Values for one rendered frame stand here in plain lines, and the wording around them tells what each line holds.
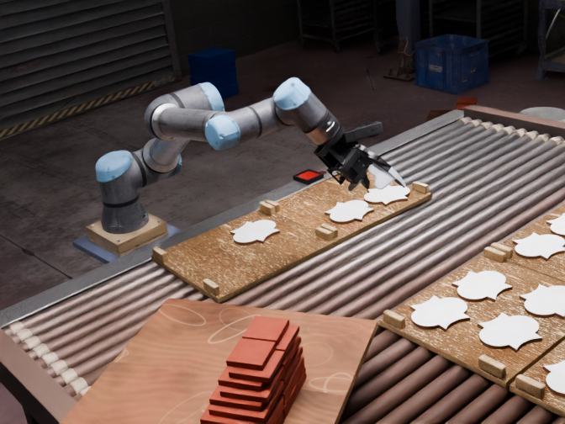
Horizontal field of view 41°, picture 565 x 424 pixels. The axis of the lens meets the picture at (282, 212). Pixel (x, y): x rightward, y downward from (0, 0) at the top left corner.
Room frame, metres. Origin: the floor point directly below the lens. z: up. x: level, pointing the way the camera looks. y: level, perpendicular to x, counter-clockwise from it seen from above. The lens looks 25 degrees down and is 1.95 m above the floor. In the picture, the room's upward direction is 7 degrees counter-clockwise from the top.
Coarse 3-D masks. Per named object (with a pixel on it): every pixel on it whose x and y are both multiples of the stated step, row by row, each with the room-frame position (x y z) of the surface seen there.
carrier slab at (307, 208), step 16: (336, 176) 2.39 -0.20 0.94; (368, 176) 2.36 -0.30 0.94; (304, 192) 2.29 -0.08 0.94; (320, 192) 2.27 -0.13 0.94; (336, 192) 2.26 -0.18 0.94; (352, 192) 2.24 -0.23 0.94; (416, 192) 2.19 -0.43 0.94; (288, 208) 2.18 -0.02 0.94; (304, 208) 2.16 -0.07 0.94; (320, 208) 2.15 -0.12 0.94; (384, 208) 2.10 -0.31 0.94; (400, 208) 2.09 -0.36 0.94; (304, 224) 2.05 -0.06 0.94; (320, 224) 2.04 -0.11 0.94; (336, 224) 2.03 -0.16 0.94; (352, 224) 2.02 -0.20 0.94; (368, 224) 2.00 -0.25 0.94; (336, 240) 1.93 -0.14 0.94
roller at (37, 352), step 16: (496, 128) 2.71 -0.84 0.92; (464, 144) 2.60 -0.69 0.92; (432, 160) 2.48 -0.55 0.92; (400, 176) 2.38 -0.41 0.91; (160, 288) 1.80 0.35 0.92; (176, 288) 1.80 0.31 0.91; (128, 304) 1.73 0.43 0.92; (144, 304) 1.74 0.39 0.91; (96, 320) 1.67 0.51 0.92; (112, 320) 1.68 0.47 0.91; (64, 336) 1.62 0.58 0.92; (80, 336) 1.62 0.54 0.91; (32, 352) 1.56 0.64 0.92
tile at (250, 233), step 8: (248, 224) 2.07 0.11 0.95; (256, 224) 2.07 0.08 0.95; (264, 224) 2.06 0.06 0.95; (272, 224) 2.06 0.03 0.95; (232, 232) 2.03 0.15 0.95; (240, 232) 2.02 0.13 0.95; (248, 232) 2.02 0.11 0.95; (256, 232) 2.01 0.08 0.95; (264, 232) 2.01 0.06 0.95; (272, 232) 2.00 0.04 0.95; (240, 240) 1.97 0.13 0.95; (248, 240) 1.97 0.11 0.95; (256, 240) 1.97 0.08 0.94; (264, 240) 1.97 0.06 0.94
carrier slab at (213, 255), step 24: (264, 216) 2.14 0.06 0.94; (192, 240) 2.03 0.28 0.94; (216, 240) 2.01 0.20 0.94; (288, 240) 1.96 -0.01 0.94; (312, 240) 1.94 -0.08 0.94; (168, 264) 1.90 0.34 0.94; (192, 264) 1.88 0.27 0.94; (216, 264) 1.86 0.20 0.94; (240, 264) 1.85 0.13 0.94; (264, 264) 1.83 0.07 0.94; (288, 264) 1.82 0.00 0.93; (240, 288) 1.72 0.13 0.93
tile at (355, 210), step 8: (352, 200) 2.16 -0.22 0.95; (360, 200) 2.15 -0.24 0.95; (336, 208) 2.11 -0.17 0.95; (344, 208) 2.11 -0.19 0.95; (352, 208) 2.10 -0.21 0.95; (360, 208) 2.10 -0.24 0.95; (368, 208) 2.09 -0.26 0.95; (336, 216) 2.06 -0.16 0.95; (344, 216) 2.05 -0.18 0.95; (352, 216) 2.04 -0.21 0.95; (360, 216) 2.04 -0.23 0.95; (344, 224) 2.02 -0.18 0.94
